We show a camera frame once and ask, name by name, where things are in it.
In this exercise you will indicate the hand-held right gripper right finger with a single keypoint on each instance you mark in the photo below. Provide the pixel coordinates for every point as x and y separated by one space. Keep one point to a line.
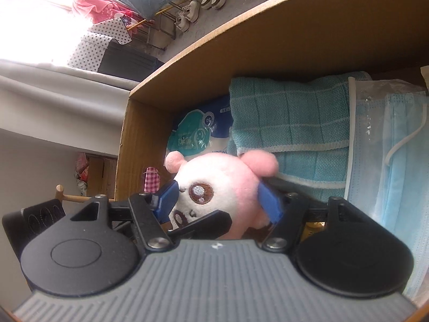
270 204

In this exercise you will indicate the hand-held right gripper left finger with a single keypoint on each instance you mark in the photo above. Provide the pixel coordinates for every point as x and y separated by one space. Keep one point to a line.
165 204

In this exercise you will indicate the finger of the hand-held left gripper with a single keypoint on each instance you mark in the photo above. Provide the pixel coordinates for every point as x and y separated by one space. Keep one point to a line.
207 224

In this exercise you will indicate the pink plush toy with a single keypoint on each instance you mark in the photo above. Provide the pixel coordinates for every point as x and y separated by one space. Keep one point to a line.
221 181

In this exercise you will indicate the white teal wet wipes pack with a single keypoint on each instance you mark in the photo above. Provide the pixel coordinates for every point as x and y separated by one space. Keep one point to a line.
197 127

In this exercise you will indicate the teal checked towel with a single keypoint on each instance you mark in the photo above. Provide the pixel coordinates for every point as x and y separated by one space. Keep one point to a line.
295 117

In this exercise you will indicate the blue face mask pack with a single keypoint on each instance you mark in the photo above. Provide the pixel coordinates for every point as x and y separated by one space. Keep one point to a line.
385 174

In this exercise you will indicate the brown cardboard box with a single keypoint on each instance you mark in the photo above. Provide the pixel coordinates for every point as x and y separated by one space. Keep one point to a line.
301 40

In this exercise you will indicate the pink checkered tablecloth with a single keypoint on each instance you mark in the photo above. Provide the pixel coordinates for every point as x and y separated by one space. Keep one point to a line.
152 179

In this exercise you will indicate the black seat wooden chair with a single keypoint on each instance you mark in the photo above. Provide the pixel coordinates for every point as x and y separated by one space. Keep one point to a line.
72 198

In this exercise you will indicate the red patterned plastic bag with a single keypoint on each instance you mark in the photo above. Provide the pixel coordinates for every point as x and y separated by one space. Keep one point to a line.
82 171

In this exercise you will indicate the grey white curtain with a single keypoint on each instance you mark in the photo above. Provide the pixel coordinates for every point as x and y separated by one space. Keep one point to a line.
50 107

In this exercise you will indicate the white polka dot cloth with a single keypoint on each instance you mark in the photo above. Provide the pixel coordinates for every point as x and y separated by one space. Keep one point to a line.
97 47

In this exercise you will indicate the white platform shoe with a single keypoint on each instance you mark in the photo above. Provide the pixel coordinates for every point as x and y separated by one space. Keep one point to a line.
191 10
182 21

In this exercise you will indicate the yellow metal rack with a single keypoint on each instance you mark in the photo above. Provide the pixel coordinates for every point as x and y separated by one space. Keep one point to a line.
167 5

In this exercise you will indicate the pink hanging clothes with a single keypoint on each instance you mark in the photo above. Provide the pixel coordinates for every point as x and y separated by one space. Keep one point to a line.
100 8

